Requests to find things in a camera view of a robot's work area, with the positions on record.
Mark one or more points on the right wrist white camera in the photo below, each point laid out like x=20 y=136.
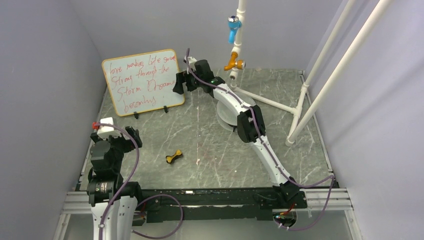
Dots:
x=190 y=60

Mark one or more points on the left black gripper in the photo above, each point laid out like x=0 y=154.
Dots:
x=128 y=144

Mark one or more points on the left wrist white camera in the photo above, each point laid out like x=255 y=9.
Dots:
x=106 y=129

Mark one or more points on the wrist white camera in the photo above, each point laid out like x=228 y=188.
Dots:
x=106 y=129
x=190 y=60

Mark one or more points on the metal whiteboard stand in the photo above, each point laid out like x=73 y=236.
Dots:
x=164 y=109

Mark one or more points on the yellow black eraser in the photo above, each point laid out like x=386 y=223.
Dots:
x=170 y=159

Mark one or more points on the yellow-framed whiteboard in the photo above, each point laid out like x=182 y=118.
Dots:
x=142 y=82

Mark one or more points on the white PVC pipe frame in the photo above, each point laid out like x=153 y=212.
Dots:
x=299 y=122

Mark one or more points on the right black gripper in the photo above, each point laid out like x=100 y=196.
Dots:
x=181 y=78

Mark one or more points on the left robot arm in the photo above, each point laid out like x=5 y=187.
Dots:
x=112 y=199

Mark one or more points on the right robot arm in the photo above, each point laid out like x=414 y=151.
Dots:
x=250 y=125

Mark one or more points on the blue valve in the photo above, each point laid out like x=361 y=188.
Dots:
x=234 y=24

